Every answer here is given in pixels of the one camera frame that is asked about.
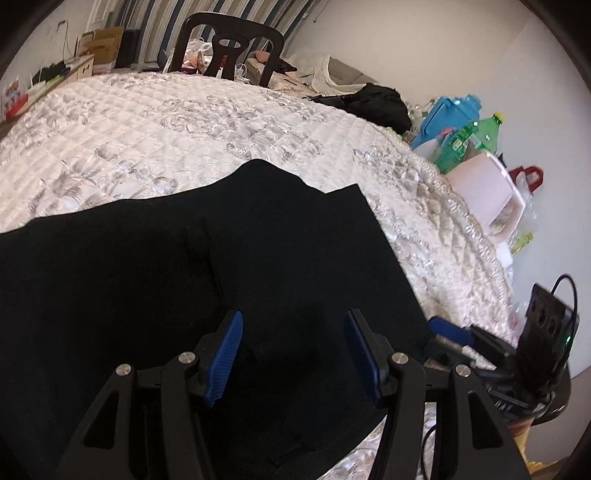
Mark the green plastic bottle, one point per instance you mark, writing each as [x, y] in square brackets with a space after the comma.
[485, 134]

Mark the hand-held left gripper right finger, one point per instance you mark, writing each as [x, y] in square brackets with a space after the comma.
[364, 360]

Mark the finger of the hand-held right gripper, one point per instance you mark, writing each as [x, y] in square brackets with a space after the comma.
[441, 353]
[450, 330]

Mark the dark wooden chair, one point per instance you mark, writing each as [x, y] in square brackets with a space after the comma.
[203, 21]

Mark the brown cardboard box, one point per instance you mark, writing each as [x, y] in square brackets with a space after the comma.
[104, 48]

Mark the black bag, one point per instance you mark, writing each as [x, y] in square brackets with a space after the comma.
[374, 104]

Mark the pink plastic bin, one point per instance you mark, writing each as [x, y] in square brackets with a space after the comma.
[480, 184]

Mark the quilted floral tablecloth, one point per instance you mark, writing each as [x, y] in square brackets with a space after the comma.
[184, 124]

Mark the black pants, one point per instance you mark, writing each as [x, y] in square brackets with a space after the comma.
[138, 277]

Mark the blue plastic container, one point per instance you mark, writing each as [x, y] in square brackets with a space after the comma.
[443, 115]

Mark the black pouch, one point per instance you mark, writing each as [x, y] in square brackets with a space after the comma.
[53, 73]

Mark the red box of bottles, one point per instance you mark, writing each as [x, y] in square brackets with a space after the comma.
[11, 99]

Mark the white cloth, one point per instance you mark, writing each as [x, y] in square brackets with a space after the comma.
[323, 74]

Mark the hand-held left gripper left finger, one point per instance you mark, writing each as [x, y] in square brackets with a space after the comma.
[224, 360]

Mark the striped curtain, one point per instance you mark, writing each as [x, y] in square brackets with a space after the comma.
[258, 9]

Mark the black box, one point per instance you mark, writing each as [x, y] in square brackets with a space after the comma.
[130, 46]

